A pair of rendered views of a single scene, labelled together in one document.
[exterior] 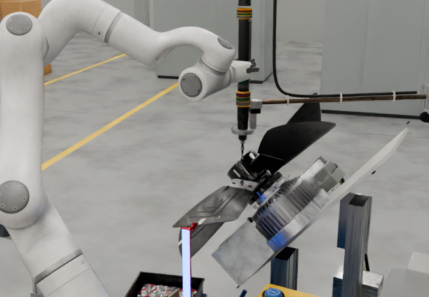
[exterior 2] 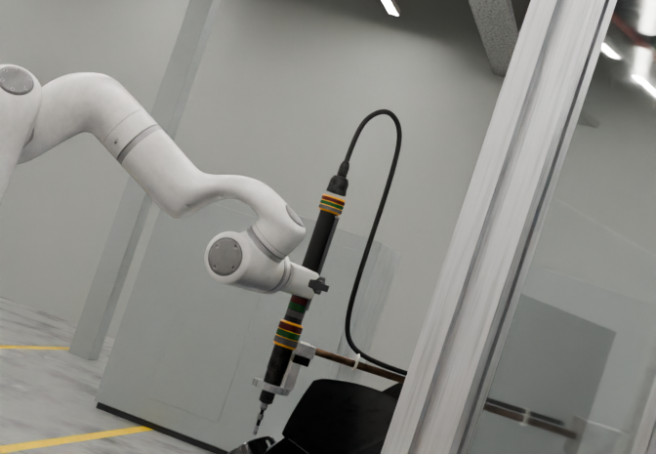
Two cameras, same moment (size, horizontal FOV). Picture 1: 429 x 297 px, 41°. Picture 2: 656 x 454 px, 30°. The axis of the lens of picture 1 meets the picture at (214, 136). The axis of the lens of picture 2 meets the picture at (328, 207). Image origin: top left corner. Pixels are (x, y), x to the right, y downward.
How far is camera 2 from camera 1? 62 cm
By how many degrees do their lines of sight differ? 20
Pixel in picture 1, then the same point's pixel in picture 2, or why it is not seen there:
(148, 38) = (184, 172)
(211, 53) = (270, 222)
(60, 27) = (62, 114)
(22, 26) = (19, 83)
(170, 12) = (167, 289)
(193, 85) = (228, 257)
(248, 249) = not seen: outside the picture
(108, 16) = (139, 123)
